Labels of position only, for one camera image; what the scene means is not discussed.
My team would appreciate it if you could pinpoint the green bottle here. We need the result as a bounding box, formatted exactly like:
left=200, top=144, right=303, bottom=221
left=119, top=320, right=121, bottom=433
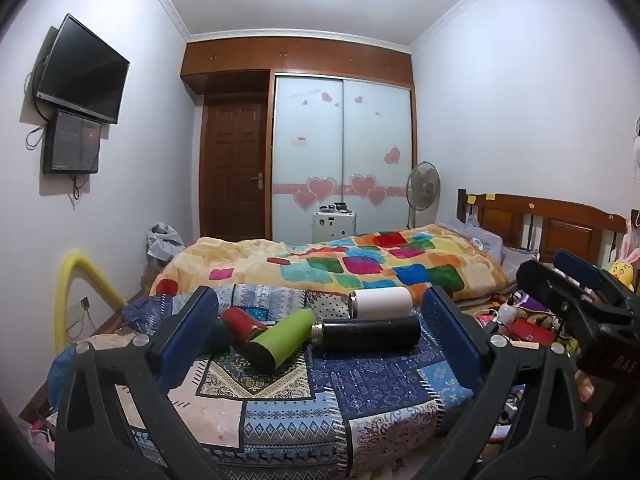
left=248, top=308, right=317, bottom=375

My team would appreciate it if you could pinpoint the colourful patchwork blanket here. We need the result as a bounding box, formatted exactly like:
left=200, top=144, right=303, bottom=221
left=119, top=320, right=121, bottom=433
left=150, top=227, right=511, bottom=317

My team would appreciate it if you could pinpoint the yellow foam tube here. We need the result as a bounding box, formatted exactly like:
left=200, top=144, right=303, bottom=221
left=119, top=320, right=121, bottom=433
left=56, top=249, right=129, bottom=356

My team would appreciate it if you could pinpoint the wall-mounted black television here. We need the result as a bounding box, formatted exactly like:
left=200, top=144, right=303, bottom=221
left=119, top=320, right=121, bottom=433
left=34, top=14, right=131, bottom=125

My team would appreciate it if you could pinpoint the black thermos cup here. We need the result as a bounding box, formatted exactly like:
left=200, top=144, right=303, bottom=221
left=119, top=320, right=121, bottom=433
left=311, top=315, right=422, bottom=359

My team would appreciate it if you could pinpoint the yellow plush toy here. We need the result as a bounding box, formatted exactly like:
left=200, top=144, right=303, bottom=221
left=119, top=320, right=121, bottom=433
left=602, top=232, right=640, bottom=292

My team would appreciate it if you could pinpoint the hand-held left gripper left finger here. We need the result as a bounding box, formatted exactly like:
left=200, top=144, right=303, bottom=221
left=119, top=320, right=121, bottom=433
left=54, top=300, right=232, bottom=480

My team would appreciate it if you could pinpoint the grey pillow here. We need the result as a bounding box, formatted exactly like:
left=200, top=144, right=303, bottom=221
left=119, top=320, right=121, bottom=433
left=437, top=217, right=505, bottom=259

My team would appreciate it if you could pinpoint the red bottle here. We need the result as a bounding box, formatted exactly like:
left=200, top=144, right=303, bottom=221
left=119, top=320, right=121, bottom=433
left=220, top=306, right=270, bottom=347

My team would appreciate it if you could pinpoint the dark teal cup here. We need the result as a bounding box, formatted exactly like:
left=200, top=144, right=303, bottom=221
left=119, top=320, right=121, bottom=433
left=207, top=316, right=233, bottom=364

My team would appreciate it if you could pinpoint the small black monitor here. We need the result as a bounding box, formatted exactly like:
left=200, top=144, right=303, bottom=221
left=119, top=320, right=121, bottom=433
left=42, top=109, right=102, bottom=175

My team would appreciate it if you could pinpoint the red wallet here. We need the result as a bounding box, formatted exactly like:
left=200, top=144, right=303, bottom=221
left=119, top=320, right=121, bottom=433
left=509, top=319, right=550, bottom=345

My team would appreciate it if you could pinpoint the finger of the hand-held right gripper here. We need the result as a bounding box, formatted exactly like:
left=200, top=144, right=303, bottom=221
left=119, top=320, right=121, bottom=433
left=552, top=249, right=640, bottom=311
left=515, top=259, right=637, bottom=343

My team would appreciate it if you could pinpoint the person's right hand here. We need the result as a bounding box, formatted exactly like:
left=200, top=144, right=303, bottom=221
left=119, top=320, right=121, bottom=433
left=574, top=374, right=597, bottom=429

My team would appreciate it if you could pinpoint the wooden headboard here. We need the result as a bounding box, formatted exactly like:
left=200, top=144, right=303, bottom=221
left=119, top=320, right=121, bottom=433
left=456, top=189, right=628, bottom=272

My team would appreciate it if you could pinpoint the wooden door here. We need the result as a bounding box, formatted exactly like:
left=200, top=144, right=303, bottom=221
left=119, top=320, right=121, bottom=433
left=200, top=95, right=269, bottom=241

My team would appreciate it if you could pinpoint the white appliance box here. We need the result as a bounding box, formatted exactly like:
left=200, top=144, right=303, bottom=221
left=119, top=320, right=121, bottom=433
left=313, top=202, right=358, bottom=244

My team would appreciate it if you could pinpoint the wooden wardrobe with sliding doors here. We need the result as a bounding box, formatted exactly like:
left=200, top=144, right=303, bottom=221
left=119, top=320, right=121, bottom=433
left=181, top=36, right=418, bottom=243

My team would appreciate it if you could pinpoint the grey clothes pile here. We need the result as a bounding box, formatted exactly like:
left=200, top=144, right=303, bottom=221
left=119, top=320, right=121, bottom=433
left=146, top=222, right=186, bottom=264

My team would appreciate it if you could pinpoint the standing fan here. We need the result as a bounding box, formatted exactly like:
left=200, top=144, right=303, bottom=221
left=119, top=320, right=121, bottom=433
left=406, top=161, right=441, bottom=231

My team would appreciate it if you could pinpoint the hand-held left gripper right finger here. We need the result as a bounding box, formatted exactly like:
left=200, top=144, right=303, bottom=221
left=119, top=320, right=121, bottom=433
left=421, top=300, right=589, bottom=480

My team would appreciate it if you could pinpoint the blue patterned blanket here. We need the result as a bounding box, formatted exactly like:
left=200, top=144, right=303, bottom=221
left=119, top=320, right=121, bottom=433
left=47, top=284, right=477, bottom=480

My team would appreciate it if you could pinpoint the black television cable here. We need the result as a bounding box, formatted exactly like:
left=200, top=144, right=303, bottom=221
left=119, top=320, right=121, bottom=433
left=24, top=55, right=53, bottom=151

